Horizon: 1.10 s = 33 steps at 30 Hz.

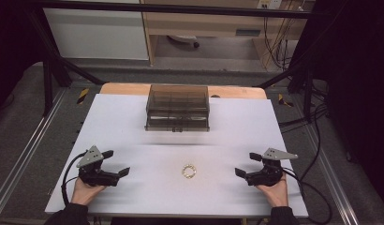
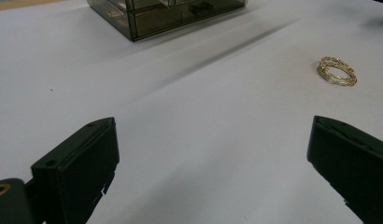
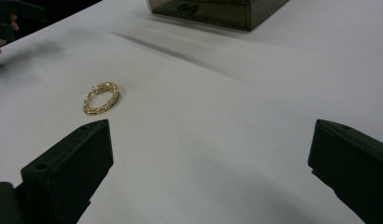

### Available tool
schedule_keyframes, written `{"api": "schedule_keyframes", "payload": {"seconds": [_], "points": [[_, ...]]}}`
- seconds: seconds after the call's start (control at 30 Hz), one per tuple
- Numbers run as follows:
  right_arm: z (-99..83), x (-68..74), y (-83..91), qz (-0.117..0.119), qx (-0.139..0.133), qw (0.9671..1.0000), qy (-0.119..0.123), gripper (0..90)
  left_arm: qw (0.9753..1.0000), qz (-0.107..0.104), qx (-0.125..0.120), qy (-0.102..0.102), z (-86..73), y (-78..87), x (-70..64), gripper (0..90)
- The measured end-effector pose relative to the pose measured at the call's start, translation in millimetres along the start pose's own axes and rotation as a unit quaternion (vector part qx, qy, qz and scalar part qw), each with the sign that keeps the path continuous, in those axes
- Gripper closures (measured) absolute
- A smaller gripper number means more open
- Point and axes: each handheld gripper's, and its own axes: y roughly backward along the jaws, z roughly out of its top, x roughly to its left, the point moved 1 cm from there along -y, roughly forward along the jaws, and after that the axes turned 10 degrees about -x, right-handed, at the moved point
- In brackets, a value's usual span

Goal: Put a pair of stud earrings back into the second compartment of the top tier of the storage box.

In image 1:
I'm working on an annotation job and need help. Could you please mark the person's right hand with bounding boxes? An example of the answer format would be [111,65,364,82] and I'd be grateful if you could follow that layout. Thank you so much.
[255,173,289,208]

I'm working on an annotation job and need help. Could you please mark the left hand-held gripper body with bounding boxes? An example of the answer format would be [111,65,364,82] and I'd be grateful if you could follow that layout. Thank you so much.
[76,144,120,188]

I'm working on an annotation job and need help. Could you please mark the white power strip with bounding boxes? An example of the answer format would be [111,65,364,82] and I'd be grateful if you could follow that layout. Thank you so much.
[257,0,284,10]

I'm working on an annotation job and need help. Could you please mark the dark curtain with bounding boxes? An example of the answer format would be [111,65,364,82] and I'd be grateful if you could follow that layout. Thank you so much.
[311,0,384,207]
[0,0,46,109]

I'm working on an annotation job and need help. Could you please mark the hanging cable bundle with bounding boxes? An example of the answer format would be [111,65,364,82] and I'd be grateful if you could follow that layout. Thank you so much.
[262,12,296,70]

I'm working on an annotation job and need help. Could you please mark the black metal frame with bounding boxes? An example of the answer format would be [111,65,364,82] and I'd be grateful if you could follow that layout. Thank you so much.
[22,0,350,124]

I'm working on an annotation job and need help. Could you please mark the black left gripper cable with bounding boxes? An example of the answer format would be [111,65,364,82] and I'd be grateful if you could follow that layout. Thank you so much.
[61,151,88,207]

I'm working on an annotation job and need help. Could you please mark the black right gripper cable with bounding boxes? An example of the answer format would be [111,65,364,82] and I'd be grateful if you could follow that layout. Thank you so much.
[282,168,333,225]

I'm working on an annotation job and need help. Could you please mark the office chair base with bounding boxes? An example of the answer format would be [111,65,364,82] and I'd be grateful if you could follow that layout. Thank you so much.
[166,34,200,49]

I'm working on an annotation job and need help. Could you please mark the white cabinet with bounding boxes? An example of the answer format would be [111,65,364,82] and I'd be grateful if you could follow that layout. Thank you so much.
[42,0,150,61]

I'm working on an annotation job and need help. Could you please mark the brown transparent drawer box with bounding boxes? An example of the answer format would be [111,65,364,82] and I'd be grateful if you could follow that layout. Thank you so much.
[144,83,211,133]

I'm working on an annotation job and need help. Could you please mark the white foam board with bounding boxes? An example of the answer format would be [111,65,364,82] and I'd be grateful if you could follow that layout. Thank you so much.
[44,93,309,218]

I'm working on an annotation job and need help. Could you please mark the wooden desk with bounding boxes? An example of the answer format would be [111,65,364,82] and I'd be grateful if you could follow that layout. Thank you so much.
[139,0,317,66]

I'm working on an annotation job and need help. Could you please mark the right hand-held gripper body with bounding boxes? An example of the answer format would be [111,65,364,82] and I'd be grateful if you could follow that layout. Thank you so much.
[246,147,299,188]

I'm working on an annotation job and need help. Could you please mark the black floor cables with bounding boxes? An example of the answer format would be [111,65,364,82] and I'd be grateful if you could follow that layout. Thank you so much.
[279,101,330,183]

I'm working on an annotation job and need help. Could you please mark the aluminium floor rail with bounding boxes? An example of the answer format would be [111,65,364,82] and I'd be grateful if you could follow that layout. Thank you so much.
[0,88,68,208]
[304,124,361,225]

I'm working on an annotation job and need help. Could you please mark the yellow black tape strip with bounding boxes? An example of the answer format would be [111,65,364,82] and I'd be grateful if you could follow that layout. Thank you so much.
[76,87,90,105]
[277,93,294,108]

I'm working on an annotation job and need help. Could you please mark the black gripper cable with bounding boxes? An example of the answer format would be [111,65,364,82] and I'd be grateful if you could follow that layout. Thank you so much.
[282,168,333,225]
[61,151,88,207]

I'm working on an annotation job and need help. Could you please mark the person's left hand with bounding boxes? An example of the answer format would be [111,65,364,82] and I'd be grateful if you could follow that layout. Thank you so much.
[70,178,107,206]

